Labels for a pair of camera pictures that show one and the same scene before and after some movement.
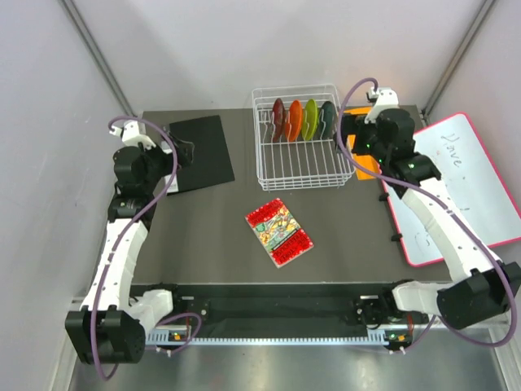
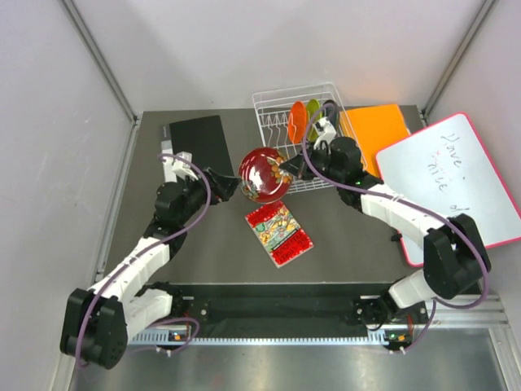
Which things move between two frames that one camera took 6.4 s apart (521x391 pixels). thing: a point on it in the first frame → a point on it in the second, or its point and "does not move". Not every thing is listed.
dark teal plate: [327, 121] does not move
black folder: [211, 163] does not move
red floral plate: [278, 120] → [261, 177]
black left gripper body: [182, 160] → [216, 194]
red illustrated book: [278, 233] does not move
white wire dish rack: [296, 139] does not move
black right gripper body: [365, 140] → [320, 161]
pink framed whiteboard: [475, 187] does not move
